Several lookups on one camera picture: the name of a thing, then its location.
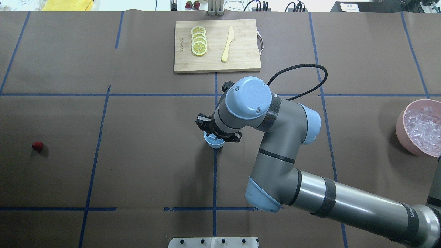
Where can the light blue paper cup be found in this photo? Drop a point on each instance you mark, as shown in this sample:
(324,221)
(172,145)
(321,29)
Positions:
(213,141)

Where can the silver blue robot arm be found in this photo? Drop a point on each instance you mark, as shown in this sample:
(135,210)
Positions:
(275,181)

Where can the red strawberry left background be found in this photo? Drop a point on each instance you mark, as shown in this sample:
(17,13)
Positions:
(188,5)

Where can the yellow cloth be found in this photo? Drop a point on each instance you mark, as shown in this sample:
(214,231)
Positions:
(68,5)

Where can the yellow plastic knife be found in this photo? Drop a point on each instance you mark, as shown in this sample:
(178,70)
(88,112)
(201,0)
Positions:
(230,38)

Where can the bamboo cutting board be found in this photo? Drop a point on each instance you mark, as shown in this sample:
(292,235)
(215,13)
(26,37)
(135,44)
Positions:
(244,54)

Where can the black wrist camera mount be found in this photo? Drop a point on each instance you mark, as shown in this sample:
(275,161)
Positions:
(227,85)

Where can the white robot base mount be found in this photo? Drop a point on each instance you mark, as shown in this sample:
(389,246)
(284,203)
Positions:
(214,242)

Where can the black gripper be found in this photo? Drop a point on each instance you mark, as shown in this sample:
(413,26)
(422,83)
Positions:
(216,132)

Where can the lemon slice nearest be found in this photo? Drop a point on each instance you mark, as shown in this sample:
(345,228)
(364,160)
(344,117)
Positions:
(199,49)

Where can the aluminium frame post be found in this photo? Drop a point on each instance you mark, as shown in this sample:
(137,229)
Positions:
(215,7)

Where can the red strawberry background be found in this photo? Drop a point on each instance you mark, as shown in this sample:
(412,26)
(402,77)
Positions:
(188,5)
(196,5)

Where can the clear ice cubes pile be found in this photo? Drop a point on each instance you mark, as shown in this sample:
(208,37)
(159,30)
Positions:
(424,129)

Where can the red strawberry right background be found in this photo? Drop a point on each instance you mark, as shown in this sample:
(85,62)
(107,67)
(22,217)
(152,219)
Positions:
(196,5)

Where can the lemon slice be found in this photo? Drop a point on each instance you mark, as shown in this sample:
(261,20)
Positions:
(198,35)
(199,49)
(198,29)
(200,41)

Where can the red strawberry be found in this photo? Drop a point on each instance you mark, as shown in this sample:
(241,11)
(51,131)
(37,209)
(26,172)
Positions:
(37,146)

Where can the lemon slice farthest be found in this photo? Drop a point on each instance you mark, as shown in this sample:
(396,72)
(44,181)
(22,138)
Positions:
(198,29)

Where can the pink bowl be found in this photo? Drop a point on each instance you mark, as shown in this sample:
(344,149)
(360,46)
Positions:
(404,137)

